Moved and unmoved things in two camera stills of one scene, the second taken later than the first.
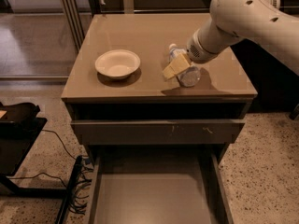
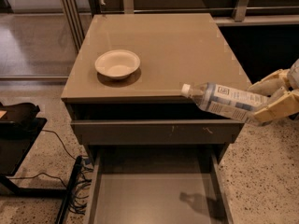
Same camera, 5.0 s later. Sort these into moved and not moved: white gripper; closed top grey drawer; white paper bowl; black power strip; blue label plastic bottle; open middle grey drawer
Moved: white gripper; blue label plastic bottle
Not moved: open middle grey drawer; white paper bowl; closed top grey drawer; black power strip
